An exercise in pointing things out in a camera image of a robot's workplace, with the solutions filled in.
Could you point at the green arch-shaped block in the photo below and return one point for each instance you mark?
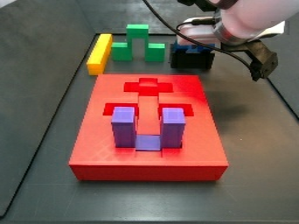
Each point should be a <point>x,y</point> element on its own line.
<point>138,42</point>

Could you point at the purple U-shaped block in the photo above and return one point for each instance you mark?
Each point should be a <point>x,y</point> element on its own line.
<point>150,131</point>

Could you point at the black angle bracket fixture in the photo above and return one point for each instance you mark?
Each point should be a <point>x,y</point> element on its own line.
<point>191,60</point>

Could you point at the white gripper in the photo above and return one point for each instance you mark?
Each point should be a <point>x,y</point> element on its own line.
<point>198,28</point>

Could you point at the red base block with slots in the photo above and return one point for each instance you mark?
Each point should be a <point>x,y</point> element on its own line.
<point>98,160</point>

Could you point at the blue U-shaped block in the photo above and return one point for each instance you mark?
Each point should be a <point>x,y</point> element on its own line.
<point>190,48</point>

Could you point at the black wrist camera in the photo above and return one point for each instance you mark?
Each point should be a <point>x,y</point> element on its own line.
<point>263,59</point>

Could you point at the yellow long bar block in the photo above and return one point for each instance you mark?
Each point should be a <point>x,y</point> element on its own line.
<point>98,58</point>

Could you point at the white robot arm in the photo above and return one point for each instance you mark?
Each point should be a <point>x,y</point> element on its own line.
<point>239,21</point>

